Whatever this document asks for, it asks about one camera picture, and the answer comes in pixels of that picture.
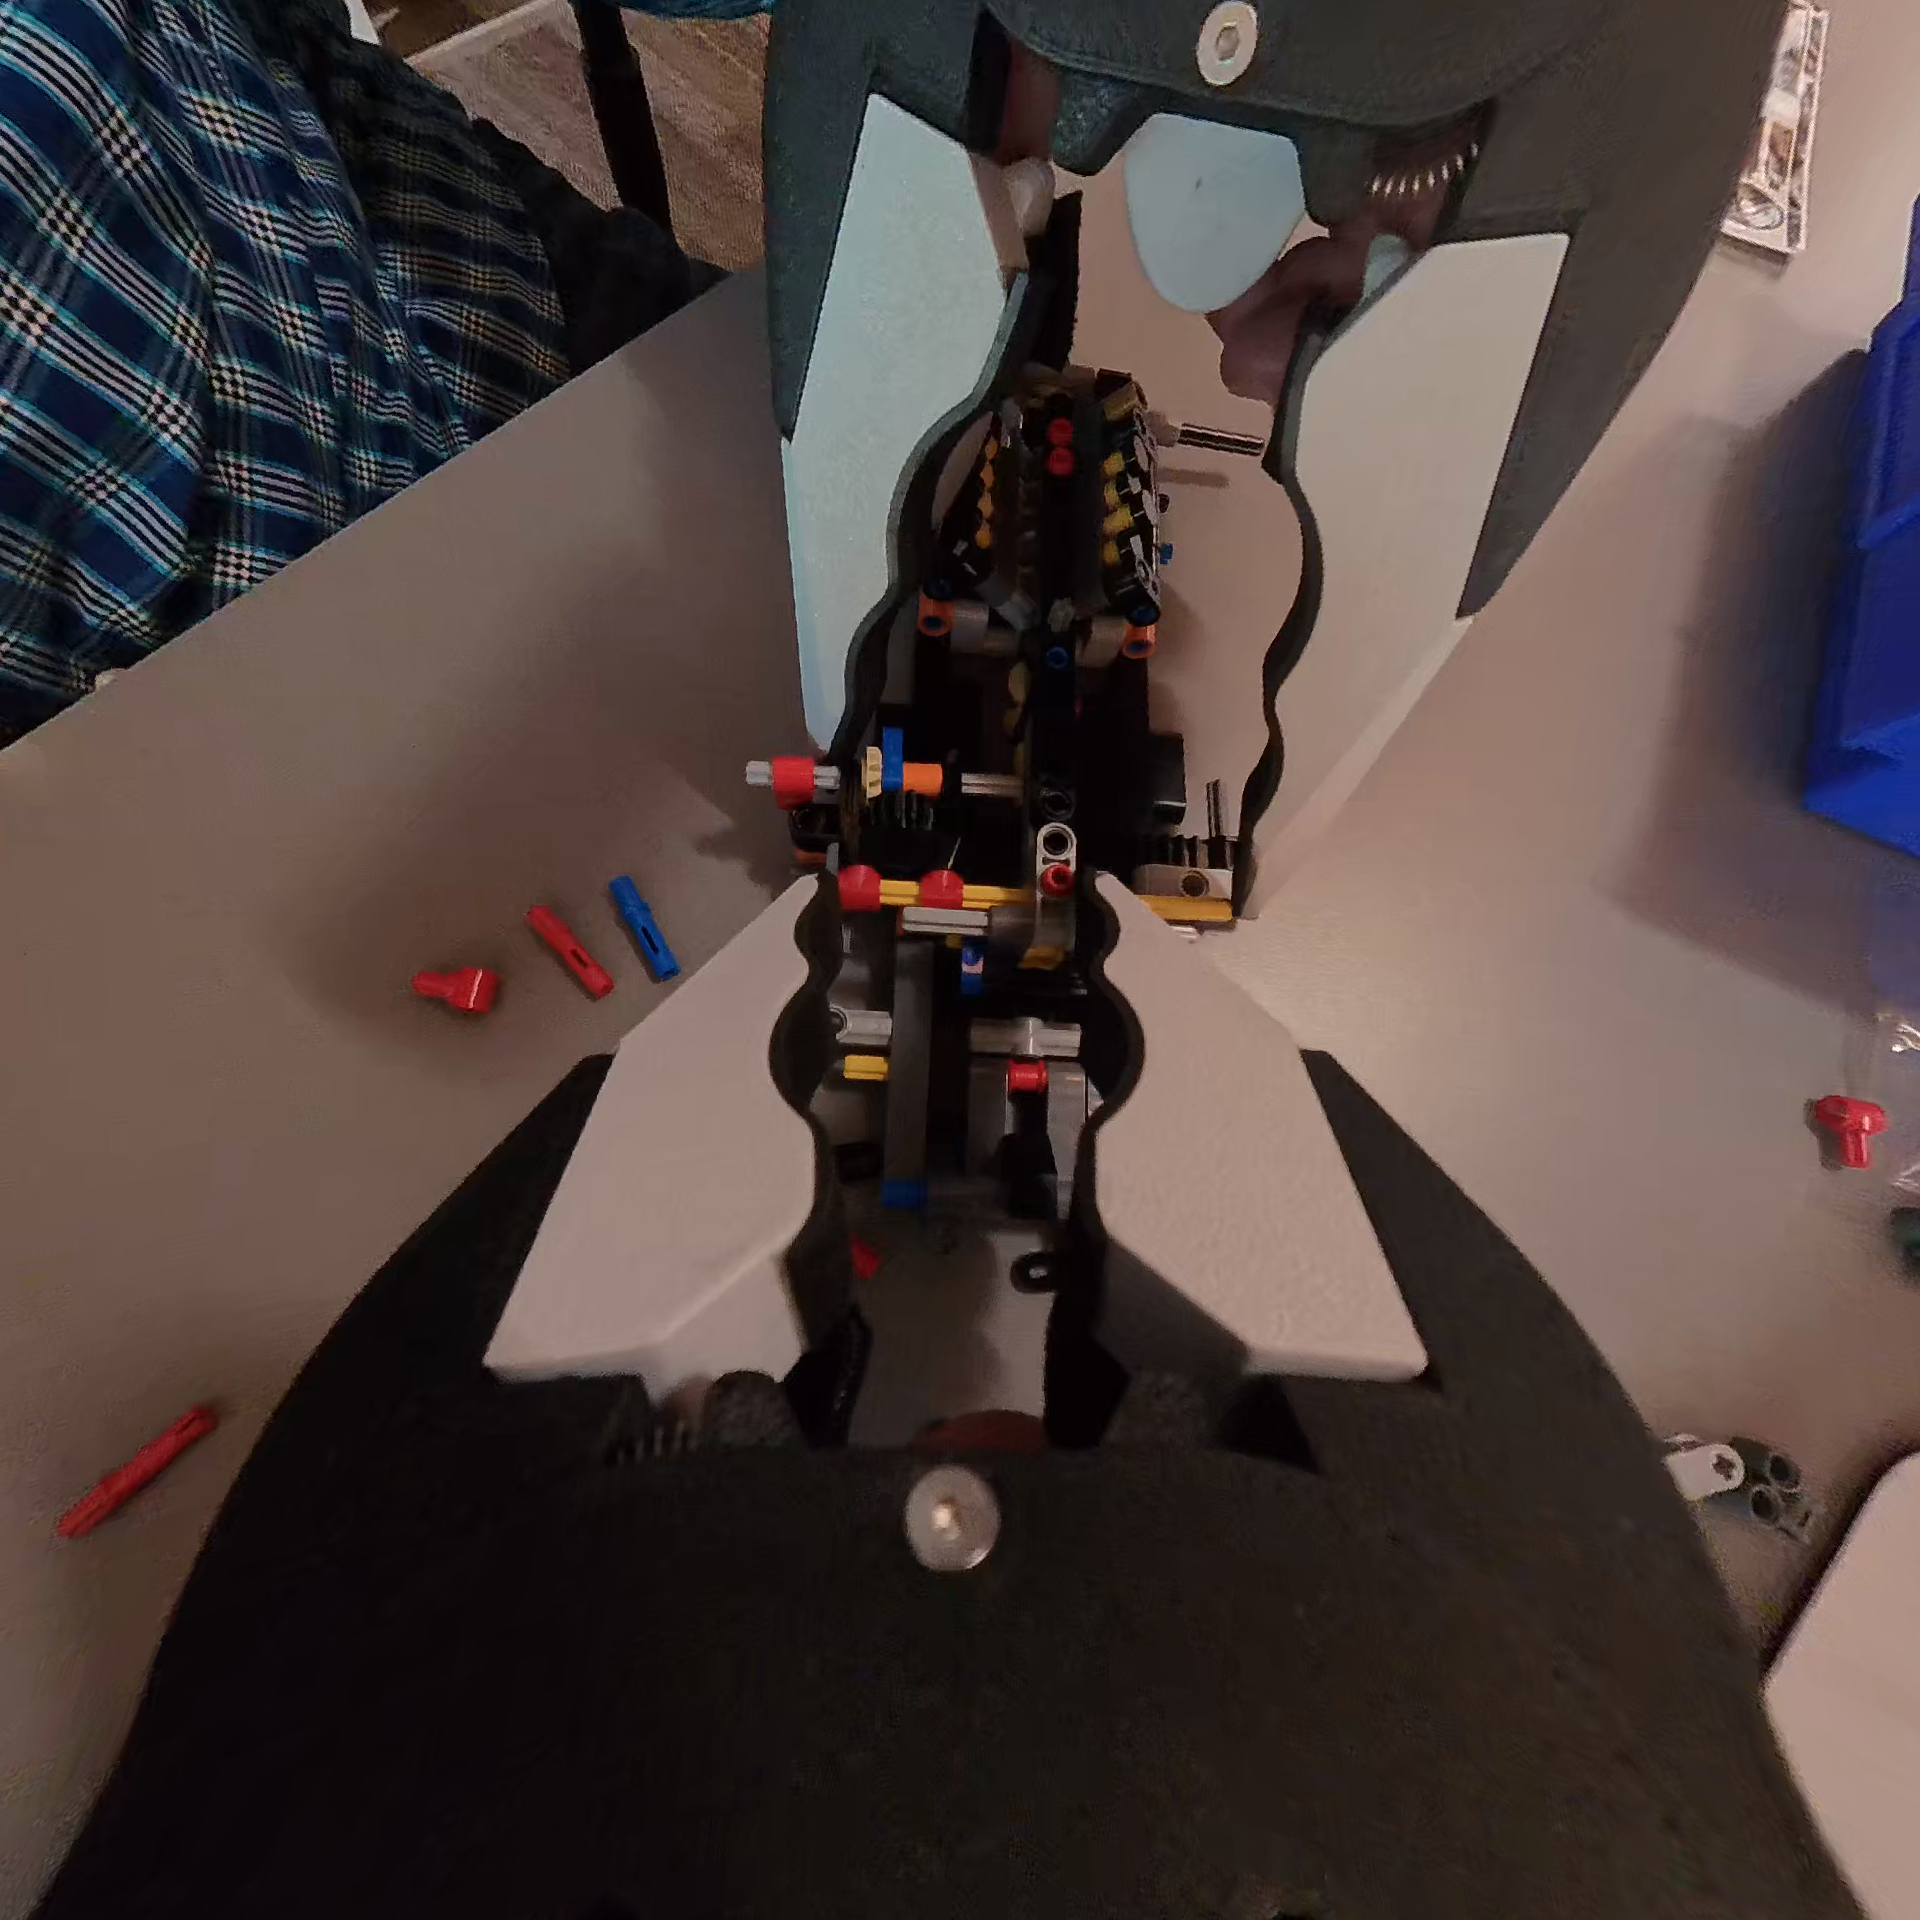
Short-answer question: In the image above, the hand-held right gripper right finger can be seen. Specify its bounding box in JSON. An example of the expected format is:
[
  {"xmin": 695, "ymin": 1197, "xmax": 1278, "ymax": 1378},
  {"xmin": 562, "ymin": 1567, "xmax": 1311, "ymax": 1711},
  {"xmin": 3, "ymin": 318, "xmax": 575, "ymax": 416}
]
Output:
[{"xmin": 1046, "ymin": 872, "xmax": 1432, "ymax": 1452}]

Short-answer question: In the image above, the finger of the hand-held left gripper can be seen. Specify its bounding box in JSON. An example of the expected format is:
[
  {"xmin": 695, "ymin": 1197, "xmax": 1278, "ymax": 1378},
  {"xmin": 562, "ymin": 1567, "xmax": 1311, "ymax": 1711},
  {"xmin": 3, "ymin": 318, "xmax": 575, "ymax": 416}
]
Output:
[
  {"xmin": 1237, "ymin": 224, "xmax": 1579, "ymax": 923},
  {"xmin": 774, "ymin": 86, "xmax": 1082, "ymax": 770}
]

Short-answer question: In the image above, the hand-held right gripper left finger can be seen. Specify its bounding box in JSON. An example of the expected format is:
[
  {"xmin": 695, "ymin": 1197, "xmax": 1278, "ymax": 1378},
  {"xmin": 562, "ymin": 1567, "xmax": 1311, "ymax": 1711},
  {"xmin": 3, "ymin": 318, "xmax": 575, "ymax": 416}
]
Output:
[{"xmin": 483, "ymin": 872, "xmax": 877, "ymax": 1452}]

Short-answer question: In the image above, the lego technic car chassis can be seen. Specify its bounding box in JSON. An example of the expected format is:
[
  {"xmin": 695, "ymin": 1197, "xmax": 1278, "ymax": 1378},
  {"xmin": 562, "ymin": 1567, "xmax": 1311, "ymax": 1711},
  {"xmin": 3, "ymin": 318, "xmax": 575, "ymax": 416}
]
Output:
[{"xmin": 747, "ymin": 360, "xmax": 1273, "ymax": 1224}]

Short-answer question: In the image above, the blue lego pin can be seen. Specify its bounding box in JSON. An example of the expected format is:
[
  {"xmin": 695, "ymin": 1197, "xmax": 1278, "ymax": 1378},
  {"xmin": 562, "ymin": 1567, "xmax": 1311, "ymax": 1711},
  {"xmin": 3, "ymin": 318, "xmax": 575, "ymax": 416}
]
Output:
[{"xmin": 606, "ymin": 872, "xmax": 687, "ymax": 984}]

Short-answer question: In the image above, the long red lego pin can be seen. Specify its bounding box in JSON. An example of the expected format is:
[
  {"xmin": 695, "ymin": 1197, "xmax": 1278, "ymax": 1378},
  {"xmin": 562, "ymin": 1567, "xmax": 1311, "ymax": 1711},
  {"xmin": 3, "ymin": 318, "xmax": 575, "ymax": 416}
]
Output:
[{"xmin": 57, "ymin": 1406, "xmax": 217, "ymax": 1543}]

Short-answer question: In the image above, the person's left hand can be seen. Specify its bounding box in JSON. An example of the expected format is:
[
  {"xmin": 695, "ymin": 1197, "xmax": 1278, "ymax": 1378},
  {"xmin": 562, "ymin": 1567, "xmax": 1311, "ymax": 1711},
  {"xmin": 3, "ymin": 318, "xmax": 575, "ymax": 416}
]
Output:
[{"xmin": 1209, "ymin": 236, "xmax": 1357, "ymax": 406}]

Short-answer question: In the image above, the printed paper booklet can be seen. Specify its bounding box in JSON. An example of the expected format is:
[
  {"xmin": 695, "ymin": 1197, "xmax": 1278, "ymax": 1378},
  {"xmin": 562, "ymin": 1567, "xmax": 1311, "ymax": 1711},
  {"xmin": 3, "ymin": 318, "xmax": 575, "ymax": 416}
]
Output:
[{"xmin": 1722, "ymin": 0, "xmax": 1835, "ymax": 268}]

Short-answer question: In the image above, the black furniture leg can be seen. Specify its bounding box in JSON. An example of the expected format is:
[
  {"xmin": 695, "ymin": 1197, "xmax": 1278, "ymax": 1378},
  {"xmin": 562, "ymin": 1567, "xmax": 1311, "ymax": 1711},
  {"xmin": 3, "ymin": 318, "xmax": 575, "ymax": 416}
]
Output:
[{"xmin": 568, "ymin": 0, "xmax": 679, "ymax": 224}]

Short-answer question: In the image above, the blue plastic bin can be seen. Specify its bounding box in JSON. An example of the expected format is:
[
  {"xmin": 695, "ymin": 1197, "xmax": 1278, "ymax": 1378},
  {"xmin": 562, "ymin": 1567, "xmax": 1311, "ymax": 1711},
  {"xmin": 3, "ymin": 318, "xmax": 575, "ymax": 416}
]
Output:
[{"xmin": 1798, "ymin": 195, "xmax": 1920, "ymax": 855}]

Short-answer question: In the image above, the person's blue plaid clothing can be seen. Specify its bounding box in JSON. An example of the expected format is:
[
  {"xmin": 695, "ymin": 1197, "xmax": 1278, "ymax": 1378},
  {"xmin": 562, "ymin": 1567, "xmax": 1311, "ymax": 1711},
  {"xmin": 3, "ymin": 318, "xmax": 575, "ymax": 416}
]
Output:
[{"xmin": 0, "ymin": 0, "xmax": 581, "ymax": 747}]

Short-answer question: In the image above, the pale rounded board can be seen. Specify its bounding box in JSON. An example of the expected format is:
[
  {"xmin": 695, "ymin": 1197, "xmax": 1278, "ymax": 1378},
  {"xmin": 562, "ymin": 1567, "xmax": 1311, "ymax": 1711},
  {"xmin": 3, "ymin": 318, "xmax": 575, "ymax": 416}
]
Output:
[{"xmin": 1758, "ymin": 1452, "xmax": 1920, "ymax": 1920}]

